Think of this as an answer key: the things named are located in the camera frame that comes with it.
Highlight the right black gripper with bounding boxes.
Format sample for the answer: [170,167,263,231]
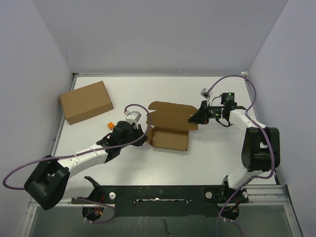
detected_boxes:
[188,100,224,125]

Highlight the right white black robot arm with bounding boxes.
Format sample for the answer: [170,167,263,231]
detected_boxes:
[188,92,280,202]

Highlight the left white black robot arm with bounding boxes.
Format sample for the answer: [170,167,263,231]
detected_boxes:
[24,121,148,210]

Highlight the closed brown cardboard box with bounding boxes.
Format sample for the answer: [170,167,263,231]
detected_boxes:
[59,81,114,125]

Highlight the small orange cube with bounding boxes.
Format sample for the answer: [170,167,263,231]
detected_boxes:
[107,122,115,130]

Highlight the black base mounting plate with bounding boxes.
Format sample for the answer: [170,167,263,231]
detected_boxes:
[71,177,249,220]

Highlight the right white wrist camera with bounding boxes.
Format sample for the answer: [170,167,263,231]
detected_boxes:
[200,88,212,103]

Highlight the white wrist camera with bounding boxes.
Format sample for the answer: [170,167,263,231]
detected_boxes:
[124,111,142,124]
[200,88,212,103]

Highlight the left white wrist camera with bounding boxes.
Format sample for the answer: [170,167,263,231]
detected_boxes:
[124,111,142,124]

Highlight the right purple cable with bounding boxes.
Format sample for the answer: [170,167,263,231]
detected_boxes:
[206,74,275,237]

